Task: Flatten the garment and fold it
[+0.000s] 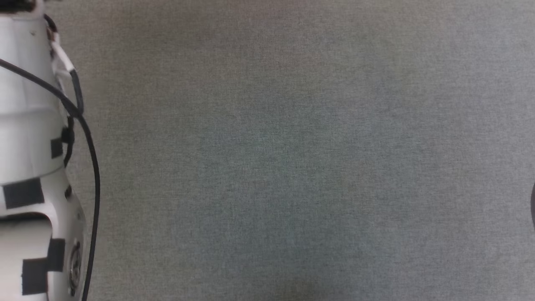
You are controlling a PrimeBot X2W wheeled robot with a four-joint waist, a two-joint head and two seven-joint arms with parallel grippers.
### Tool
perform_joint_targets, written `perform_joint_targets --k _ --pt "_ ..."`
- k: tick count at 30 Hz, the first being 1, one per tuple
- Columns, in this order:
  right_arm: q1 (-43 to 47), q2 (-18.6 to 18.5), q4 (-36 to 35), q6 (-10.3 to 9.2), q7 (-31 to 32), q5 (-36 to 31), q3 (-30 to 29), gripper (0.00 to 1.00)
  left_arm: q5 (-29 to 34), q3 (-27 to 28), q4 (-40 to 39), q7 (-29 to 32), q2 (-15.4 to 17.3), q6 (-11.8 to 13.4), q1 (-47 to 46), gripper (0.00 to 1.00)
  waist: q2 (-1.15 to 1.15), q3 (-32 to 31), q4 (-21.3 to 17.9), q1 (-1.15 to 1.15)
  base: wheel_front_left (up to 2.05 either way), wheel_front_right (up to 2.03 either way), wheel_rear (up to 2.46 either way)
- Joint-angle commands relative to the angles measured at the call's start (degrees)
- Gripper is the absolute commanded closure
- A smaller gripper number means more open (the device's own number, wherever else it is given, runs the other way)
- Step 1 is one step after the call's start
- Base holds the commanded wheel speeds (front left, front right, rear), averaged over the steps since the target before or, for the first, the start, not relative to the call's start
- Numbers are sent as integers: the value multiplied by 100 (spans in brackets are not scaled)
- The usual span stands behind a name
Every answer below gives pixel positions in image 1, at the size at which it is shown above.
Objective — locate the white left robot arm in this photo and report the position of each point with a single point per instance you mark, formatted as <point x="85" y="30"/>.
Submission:
<point x="29" y="125"/>

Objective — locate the grey fabric sofa cushion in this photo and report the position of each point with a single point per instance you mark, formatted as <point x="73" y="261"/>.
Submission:
<point x="292" y="150"/>

